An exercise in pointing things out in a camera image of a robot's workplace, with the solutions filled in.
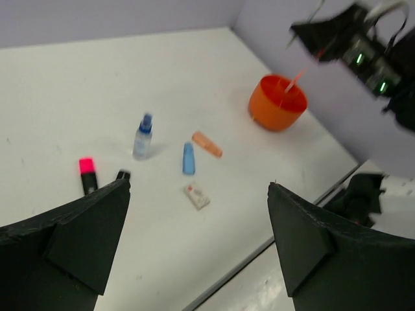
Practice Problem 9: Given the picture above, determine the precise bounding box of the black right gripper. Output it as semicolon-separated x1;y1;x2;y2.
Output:
290;3;402;97

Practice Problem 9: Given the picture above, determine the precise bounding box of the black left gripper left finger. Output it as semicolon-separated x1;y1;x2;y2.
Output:
1;179;130;310

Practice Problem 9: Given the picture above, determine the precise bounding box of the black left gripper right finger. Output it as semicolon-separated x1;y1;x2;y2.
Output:
267;183;414;310

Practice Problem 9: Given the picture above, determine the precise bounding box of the orange pen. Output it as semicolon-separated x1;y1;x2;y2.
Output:
285;68;306;93

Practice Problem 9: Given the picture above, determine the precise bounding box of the small blue cap bottle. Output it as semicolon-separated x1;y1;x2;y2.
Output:
132;113;152;159

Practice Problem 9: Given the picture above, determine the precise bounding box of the orange round organizer container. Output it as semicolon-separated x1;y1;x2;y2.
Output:
248;75;308;132

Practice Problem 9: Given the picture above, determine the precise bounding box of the pink black highlighter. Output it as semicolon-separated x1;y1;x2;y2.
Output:
78;157;99;195

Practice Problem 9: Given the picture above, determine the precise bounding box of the orange black highlighter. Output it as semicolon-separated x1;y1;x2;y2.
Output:
116;170;131;180

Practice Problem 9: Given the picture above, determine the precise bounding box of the small white eraser box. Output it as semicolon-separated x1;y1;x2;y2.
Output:
183;182;210;211

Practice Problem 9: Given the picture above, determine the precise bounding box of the right aluminium table rail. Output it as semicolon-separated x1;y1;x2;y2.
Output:
181;161;364;311

